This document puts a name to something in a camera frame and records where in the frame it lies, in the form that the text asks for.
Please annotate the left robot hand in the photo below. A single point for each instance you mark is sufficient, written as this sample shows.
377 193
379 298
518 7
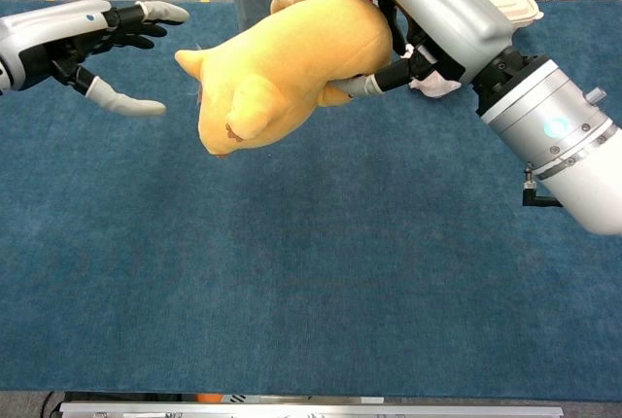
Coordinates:
53 39

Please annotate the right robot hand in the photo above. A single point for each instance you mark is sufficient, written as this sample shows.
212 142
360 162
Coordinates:
447 10

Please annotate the yellow plush toy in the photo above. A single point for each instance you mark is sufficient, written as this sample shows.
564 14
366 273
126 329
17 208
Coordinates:
291 63

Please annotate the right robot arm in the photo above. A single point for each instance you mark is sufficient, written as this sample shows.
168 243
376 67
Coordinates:
563 136

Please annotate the white mesh bath pouf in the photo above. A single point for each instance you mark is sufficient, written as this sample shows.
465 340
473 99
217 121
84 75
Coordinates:
433 87

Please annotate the blue carpet mat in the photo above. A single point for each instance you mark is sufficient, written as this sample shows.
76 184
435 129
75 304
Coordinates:
311 267

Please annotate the aluminium profile rail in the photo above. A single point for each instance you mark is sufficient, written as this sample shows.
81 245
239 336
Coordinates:
311 410

